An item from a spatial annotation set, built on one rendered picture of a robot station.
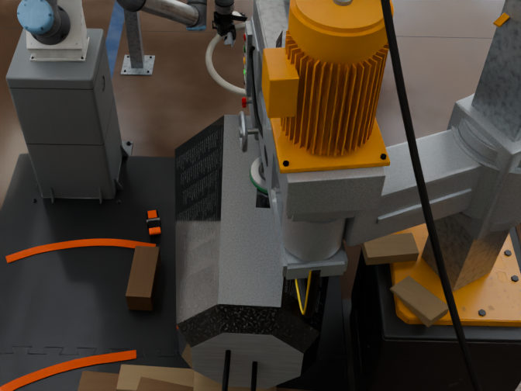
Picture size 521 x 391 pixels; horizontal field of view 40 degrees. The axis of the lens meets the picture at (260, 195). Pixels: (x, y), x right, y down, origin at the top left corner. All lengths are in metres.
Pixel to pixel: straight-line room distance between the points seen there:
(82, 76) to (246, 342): 1.52
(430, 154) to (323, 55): 0.73
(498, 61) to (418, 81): 2.72
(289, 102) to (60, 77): 1.94
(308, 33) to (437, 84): 3.31
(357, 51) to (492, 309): 1.44
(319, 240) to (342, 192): 0.30
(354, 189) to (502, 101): 0.58
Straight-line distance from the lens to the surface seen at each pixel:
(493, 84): 2.20
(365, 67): 1.66
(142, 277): 3.52
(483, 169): 2.25
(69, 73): 3.49
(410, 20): 5.39
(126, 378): 3.12
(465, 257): 2.62
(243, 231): 2.78
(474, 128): 2.25
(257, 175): 2.94
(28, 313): 3.66
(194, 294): 2.73
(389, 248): 2.78
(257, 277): 2.65
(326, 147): 1.81
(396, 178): 2.13
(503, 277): 2.89
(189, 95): 4.60
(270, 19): 2.29
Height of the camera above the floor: 3.00
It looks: 49 degrees down
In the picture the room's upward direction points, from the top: 2 degrees clockwise
